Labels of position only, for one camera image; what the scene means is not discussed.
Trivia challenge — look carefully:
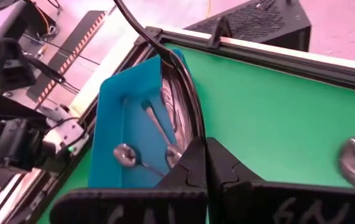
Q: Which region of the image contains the striped floor strip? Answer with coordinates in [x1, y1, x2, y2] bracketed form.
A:
[27, 10, 107, 106]

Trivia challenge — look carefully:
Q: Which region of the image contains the black table frame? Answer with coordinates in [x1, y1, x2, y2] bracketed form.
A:
[9, 26, 355, 224]

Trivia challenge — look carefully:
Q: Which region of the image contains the black table clamp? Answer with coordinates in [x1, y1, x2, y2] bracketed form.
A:
[207, 16, 233, 50]

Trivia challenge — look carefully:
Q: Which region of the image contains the black perforated computer case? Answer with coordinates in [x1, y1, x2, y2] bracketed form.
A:
[183, 0, 312, 53]

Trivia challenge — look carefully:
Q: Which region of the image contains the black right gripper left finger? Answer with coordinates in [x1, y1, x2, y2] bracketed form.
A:
[50, 136, 208, 224]

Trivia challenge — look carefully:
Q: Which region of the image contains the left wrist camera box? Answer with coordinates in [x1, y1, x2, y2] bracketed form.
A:
[42, 119, 90, 156]

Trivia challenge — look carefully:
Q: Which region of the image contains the dark blue plastic bin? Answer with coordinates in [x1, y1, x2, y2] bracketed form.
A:
[87, 48, 193, 189]

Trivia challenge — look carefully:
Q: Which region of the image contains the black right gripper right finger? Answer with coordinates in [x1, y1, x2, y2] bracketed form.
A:
[206, 136, 355, 224]

